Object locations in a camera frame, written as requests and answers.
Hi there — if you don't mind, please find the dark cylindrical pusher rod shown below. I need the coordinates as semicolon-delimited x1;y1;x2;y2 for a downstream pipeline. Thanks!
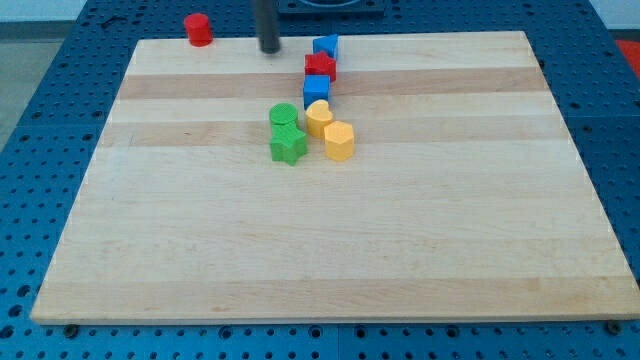
252;0;281;54

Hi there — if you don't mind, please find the blue triangle block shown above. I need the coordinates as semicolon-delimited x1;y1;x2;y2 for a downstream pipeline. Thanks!
312;34;339;60

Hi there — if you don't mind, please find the red star block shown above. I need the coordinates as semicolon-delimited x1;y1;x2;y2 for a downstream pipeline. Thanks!
304;51;337;82

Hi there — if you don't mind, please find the blue cube block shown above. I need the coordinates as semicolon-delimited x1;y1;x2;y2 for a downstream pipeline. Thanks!
302;75;331;109

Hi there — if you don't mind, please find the red cylinder block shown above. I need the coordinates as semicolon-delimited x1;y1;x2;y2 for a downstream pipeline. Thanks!
183;13;213;47

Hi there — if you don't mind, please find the green cylinder block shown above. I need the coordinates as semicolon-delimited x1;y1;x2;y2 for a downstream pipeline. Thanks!
269;103;298;125

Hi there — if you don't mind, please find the yellow heart block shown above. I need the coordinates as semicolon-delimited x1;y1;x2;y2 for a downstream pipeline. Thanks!
305;99;334;139

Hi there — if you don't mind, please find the green star block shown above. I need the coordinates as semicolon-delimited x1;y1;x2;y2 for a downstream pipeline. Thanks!
269;123;307;166

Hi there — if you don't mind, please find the yellow hexagon block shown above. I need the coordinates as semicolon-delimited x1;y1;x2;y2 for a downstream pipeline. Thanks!
324;121;355;161

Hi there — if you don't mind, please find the wooden board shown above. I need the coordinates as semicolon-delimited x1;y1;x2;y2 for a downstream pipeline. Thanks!
31;31;639;325

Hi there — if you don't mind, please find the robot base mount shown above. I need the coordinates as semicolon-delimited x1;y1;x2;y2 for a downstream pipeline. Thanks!
276;0;386;17

